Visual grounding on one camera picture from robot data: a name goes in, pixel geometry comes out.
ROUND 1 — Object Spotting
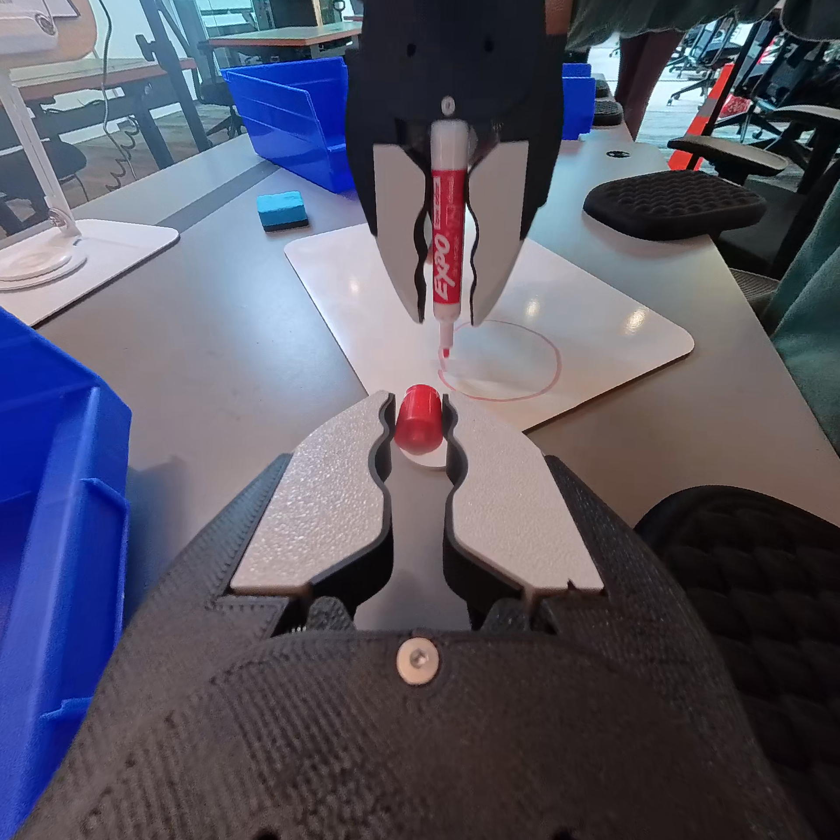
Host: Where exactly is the orange traffic cone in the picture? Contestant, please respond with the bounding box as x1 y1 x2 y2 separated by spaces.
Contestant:
668 62 734 173

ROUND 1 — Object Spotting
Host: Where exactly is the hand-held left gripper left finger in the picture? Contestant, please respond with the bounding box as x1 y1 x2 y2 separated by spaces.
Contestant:
231 392 396 601

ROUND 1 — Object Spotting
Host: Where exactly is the white stand with base plate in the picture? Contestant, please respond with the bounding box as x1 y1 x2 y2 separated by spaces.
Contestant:
0 72 181 328

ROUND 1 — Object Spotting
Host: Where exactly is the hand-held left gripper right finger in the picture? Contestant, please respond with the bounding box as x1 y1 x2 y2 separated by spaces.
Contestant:
444 392 605 599

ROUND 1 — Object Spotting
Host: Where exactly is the blue whiteboard eraser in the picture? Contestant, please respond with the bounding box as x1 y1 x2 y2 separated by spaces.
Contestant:
256 191 311 234

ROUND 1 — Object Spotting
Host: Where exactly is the blue plastic bin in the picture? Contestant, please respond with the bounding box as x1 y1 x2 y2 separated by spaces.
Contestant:
221 57 360 195
0 307 133 839
561 62 597 141

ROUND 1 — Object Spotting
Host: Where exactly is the black textured pad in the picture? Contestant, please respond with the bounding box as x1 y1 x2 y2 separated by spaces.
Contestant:
633 486 840 840

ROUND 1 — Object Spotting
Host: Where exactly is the white whiteboard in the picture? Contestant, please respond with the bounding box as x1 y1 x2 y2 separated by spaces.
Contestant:
284 223 695 471

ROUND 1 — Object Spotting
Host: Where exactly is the black armrest office chair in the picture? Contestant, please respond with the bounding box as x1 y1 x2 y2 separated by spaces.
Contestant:
666 98 840 280

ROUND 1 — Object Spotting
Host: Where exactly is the person's right forearm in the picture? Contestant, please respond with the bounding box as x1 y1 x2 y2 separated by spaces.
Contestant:
566 0 782 52

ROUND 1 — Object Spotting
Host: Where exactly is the red marker cap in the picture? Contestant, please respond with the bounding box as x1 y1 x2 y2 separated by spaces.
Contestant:
394 385 446 455

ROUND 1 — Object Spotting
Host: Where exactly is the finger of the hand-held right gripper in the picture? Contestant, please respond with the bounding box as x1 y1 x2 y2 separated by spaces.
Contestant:
373 142 431 324
467 139 530 328

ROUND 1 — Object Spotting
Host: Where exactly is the black honeycomb pad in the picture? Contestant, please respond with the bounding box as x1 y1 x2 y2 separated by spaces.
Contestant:
583 172 768 242
592 77 625 127

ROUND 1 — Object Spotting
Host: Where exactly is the black coiled cable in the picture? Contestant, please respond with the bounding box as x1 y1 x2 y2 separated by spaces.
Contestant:
107 118 143 193

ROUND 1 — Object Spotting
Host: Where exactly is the black metal pole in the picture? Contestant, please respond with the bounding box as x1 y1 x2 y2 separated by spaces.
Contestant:
139 0 211 150

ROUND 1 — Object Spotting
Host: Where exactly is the wooden background desk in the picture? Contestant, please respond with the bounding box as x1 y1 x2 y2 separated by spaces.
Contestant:
209 21 364 64
10 58 198 173

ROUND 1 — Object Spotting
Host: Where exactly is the grey mesh chair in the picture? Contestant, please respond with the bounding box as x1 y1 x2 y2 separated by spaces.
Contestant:
728 269 783 317

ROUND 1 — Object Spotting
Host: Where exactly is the red dry erase marker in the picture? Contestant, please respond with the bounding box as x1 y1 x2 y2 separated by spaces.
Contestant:
430 120 473 359

